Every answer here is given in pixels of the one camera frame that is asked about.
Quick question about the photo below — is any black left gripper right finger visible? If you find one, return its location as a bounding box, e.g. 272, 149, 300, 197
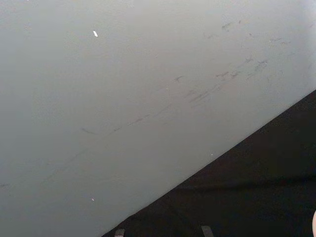
200, 225, 213, 237

